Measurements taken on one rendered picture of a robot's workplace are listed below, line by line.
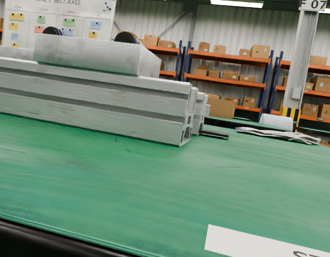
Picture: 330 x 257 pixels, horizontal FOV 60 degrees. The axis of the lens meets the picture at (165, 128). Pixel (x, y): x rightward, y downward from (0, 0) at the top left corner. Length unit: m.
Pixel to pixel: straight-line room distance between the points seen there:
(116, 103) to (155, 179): 0.21
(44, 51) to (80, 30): 3.36
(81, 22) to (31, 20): 0.69
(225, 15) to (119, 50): 11.07
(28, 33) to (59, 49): 3.76
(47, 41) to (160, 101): 0.18
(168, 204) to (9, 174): 0.09
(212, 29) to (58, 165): 11.18
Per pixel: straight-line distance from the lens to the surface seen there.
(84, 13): 3.84
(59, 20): 3.98
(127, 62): 0.39
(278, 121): 4.03
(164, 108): 0.38
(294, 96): 6.14
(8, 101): 0.49
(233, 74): 10.03
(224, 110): 2.43
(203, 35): 11.28
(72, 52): 0.43
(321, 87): 10.35
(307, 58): 6.34
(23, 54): 0.72
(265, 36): 11.28
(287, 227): 0.17
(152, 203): 0.16
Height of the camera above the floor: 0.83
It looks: 5 degrees down
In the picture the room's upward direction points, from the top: 9 degrees clockwise
